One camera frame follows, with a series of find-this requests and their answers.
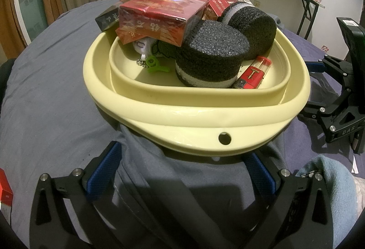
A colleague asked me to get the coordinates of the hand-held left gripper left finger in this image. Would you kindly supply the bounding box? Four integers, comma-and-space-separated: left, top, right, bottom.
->
29, 141, 122, 249

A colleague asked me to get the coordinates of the glass door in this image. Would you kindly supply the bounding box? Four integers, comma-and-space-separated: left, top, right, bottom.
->
11, 0, 50, 37

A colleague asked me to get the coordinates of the red and silver cigarette carton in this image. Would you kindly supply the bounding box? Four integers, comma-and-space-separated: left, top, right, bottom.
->
202, 0, 255, 18

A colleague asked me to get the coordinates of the red lighter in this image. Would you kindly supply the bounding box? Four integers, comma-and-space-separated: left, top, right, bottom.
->
232, 56, 271, 90

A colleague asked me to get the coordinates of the yellow plastic basin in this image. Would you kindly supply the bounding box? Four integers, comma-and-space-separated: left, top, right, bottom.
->
83, 21, 311, 157

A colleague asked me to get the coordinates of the black foam cylinder white band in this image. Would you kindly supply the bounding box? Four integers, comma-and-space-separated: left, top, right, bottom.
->
218, 1, 277, 61
175, 20, 250, 89

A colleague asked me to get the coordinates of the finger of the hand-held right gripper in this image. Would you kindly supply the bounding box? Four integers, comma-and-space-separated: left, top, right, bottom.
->
297, 98, 343, 125
305, 55, 356, 88

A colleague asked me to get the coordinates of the small red cigarette pack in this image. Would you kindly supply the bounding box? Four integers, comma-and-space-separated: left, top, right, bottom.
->
0, 168, 14, 225

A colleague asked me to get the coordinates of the grey blanket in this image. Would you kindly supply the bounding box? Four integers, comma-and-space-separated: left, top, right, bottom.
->
0, 0, 287, 249

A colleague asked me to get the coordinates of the large red cigarette carton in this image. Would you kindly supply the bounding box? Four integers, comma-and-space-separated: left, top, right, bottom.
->
115, 25, 186, 48
118, 0, 211, 39

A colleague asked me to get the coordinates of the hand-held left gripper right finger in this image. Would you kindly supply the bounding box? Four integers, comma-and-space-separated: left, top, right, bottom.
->
245, 150, 336, 249

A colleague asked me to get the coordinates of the dark cigarette box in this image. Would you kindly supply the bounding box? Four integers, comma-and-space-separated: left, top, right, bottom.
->
95, 0, 155, 33

